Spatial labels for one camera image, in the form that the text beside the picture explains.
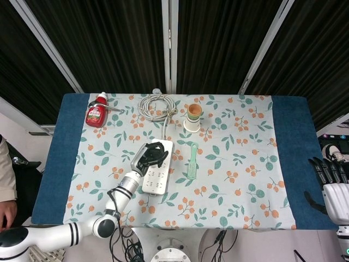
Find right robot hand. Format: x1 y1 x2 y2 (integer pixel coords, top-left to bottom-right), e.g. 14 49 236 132
304 157 349 226

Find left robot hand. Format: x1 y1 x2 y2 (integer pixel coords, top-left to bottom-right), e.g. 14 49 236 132
130 141 169 175

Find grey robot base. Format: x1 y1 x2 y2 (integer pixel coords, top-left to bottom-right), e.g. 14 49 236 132
149 237 191 262

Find white power strip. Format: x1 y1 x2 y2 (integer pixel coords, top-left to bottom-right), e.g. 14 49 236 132
141 138 174 197

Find floral tablecloth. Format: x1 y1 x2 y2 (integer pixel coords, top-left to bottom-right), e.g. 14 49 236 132
62 93 297 230

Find green plastic brush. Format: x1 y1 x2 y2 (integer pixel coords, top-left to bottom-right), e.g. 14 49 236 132
186 142 198 180

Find white black sneaker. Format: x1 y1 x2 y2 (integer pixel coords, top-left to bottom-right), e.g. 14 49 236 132
321 144 349 169

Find white paper cup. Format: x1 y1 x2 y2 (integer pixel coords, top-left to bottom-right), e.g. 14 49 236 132
183 116 201 134

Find metal spoon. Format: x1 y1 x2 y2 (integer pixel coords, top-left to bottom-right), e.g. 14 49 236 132
88 100 125 113

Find green brown paper cup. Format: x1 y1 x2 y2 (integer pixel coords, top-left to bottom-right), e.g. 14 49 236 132
186 103 203 121

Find red ketchup bottle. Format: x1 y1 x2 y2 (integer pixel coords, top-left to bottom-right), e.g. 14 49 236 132
85 92 109 128

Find blue table cover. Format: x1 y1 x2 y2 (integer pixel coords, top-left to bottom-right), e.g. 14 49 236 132
31 93 339 230

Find black pleated curtain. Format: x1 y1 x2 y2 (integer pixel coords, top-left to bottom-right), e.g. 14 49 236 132
0 0 349 132

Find paper folding fan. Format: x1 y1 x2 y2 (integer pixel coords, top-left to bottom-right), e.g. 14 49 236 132
28 247 66 262

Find person in beige jacket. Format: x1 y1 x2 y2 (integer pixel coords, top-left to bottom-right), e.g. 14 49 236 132
0 135 19 233

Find grey cable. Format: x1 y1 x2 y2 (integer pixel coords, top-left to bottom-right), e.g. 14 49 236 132
138 87 178 140

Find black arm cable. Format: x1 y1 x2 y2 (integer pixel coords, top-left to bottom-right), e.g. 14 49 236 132
107 188 123 262

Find black floor cable bundle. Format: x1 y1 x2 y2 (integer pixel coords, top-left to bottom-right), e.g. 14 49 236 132
209 229 239 262
109 228 145 262

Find white frame post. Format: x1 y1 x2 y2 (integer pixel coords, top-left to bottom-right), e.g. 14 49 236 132
9 0 84 93
237 0 295 95
161 0 178 93

